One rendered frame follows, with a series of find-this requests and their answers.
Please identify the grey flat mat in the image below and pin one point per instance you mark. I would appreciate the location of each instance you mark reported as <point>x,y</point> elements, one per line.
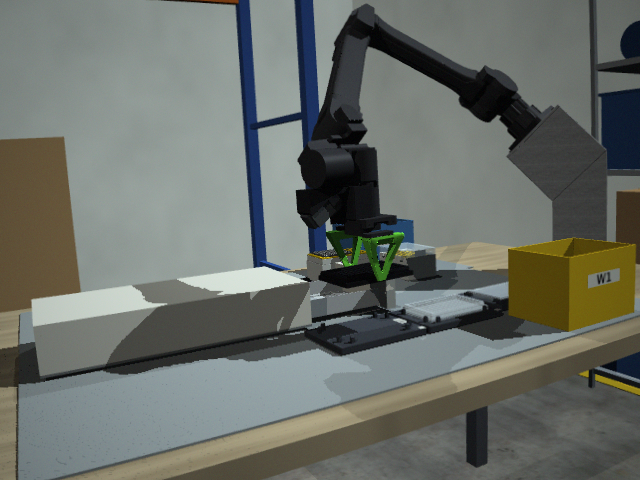
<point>94,419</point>

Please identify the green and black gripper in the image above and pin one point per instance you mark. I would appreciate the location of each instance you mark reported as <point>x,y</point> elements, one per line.
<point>360,231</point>

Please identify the blue open-top bin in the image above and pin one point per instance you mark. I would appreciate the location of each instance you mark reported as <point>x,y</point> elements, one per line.
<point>406,227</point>

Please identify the yellow open-top box labelled w1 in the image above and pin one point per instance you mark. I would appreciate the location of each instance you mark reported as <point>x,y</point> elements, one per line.
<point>571,283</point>

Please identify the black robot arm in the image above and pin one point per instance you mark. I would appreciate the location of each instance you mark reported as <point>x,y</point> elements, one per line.
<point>327,165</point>

